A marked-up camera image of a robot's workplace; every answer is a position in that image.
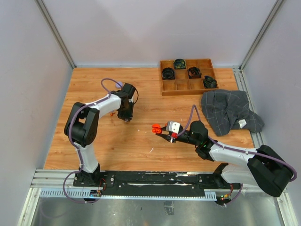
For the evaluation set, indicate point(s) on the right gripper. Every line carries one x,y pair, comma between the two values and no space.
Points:
168,137

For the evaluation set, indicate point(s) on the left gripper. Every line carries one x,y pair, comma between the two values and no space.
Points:
129,115

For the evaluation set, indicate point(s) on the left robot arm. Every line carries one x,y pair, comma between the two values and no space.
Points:
82,125

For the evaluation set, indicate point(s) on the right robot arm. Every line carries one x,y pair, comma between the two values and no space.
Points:
261,167

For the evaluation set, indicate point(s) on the lilac earbud case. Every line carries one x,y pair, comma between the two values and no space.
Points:
119,84

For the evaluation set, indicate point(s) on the wooden compartment tray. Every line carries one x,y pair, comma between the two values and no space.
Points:
187,77

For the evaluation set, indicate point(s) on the grey checked cloth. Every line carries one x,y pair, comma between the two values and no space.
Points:
226,110

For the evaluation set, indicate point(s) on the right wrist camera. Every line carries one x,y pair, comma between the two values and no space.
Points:
174,127

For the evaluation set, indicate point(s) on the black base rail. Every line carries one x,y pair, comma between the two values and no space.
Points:
151,184

